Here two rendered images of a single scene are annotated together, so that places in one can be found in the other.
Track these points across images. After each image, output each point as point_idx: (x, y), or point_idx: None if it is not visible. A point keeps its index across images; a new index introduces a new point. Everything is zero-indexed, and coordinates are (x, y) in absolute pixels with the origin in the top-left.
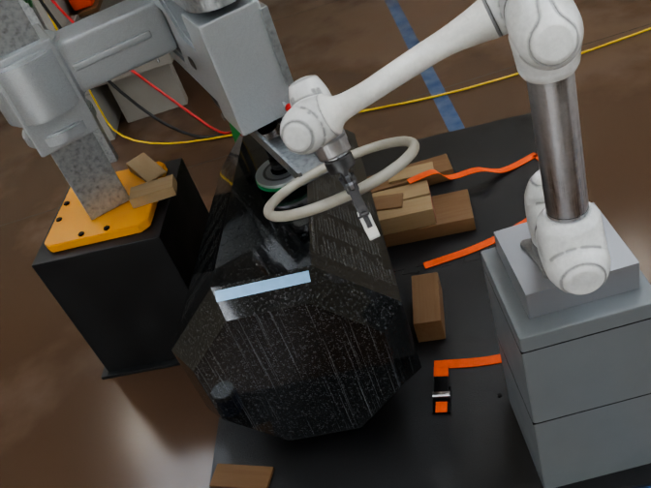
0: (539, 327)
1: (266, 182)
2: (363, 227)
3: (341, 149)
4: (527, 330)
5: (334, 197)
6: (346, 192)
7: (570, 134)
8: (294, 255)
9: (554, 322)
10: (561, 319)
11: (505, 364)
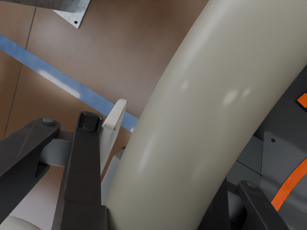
0: (110, 178)
1: None
2: (112, 112)
3: None
4: (115, 169)
5: (173, 114)
6: (120, 217)
7: None
8: None
9: (105, 191)
10: (105, 198)
11: (244, 155)
